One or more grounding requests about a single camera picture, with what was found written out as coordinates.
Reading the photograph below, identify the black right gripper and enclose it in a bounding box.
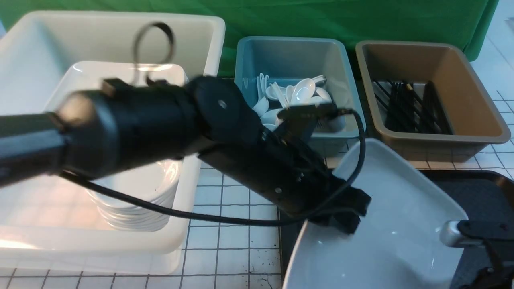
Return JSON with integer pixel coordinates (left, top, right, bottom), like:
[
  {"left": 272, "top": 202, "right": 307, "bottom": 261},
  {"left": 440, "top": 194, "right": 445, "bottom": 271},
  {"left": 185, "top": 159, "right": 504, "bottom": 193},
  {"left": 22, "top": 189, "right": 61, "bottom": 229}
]
[{"left": 439, "top": 220, "right": 514, "bottom": 289}]

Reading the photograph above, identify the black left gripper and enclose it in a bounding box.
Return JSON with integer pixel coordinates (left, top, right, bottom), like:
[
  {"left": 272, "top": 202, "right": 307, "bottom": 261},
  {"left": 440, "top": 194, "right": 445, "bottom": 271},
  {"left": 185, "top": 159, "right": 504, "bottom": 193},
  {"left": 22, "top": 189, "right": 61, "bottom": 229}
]
[{"left": 199, "top": 128, "right": 371, "bottom": 235}]

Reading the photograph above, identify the white square rice plate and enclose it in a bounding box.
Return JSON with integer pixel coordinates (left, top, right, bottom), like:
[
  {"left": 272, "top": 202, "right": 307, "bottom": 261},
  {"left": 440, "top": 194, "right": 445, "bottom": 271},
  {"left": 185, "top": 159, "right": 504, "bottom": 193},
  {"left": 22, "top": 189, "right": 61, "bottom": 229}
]
[{"left": 283, "top": 138, "right": 468, "bottom": 289}]

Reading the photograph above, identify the white soup spoon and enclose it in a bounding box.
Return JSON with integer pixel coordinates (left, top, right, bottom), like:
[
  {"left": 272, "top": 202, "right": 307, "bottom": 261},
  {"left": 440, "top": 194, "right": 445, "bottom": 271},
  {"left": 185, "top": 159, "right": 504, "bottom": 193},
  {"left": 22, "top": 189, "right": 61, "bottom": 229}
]
[{"left": 281, "top": 78, "right": 316, "bottom": 108}]

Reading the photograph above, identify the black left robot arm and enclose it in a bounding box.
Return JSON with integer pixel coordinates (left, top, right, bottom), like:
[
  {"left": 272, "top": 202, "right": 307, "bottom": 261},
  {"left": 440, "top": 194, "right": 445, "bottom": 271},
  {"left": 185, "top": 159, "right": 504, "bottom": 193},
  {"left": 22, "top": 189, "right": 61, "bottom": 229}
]
[{"left": 1, "top": 76, "right": 371, "bottom": 234}]

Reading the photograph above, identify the black serving tray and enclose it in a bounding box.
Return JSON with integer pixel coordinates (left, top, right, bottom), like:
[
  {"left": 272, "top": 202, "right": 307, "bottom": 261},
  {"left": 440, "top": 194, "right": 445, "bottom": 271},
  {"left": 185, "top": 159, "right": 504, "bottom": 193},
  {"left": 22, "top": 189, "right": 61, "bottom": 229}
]
[{"left": 278, "top": 167, "right": 514, "bottom": 289}]

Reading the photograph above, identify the bundle of black chopsticks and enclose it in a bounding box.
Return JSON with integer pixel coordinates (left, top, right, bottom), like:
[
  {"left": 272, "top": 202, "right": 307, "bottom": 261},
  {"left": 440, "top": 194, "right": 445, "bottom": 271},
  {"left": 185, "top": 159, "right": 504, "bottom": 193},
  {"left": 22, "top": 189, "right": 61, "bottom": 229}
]
[{"left": 373, "top": 80, "right": 455, "bottom": 135}]

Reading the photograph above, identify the brown plastic bin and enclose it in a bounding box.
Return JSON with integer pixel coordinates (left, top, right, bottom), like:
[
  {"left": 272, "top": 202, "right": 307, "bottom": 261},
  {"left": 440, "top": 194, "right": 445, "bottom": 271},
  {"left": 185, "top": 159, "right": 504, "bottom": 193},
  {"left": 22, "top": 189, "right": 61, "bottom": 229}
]
[{"left": 355, "top": 41, "right": 511, "bottom": 162}]

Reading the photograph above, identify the pile of white spoons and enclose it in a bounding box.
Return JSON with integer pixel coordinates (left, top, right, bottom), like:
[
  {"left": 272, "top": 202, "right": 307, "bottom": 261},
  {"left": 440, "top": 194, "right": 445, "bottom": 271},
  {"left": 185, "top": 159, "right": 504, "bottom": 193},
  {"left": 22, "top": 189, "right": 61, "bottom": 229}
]
[{"left": 252, "top": 73, "right": 332, "bottom": 128}]

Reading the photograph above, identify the teal plastic bin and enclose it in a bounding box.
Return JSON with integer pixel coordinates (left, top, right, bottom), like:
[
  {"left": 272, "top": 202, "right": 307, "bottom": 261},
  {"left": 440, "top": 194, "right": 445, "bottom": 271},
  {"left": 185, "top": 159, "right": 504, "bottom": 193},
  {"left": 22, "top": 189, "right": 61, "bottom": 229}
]
[{"left": 233, "top": 36, "right": 367, "bottom": 157}]

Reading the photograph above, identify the stack of white bowls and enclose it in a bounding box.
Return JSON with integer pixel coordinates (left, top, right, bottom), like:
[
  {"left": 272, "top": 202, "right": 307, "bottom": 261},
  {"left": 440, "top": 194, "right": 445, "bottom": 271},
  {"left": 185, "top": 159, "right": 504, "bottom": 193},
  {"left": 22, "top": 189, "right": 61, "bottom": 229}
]
[{"left": 86, "top": 159, "right": 184, "bottom": 232}]

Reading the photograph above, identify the green cloth backdrop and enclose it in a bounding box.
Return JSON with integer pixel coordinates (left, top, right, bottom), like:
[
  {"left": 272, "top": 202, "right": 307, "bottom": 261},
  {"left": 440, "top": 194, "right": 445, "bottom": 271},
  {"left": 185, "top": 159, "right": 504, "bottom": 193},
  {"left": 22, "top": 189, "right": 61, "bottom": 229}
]
[{"left": 1, "top": 0, "right": 498, "bottom": 76}]

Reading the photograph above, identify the stack of white square plates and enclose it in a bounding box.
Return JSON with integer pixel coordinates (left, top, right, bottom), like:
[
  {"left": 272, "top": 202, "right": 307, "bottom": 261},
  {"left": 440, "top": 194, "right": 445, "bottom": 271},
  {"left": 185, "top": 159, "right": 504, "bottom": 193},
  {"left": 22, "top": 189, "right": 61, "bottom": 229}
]
[{"left": 45, "top": 61, "right": 189, "bottom": 110}]

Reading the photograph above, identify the large white plastic bin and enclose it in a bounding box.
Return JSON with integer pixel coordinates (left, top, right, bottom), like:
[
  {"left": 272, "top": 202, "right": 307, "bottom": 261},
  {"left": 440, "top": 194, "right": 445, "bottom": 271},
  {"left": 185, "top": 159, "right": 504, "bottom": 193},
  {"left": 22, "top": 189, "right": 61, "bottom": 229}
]
[{"left": 1, "top": 11, "right": 226, "bottom": 275}]

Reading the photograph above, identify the black cable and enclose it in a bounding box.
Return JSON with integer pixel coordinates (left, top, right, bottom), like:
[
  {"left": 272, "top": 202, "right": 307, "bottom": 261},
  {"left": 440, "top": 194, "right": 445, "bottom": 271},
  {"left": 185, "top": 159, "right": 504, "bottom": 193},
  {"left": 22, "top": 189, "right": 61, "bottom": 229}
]
[{"left": 60, "top": 22, "right": 367, "bottom": 226}]

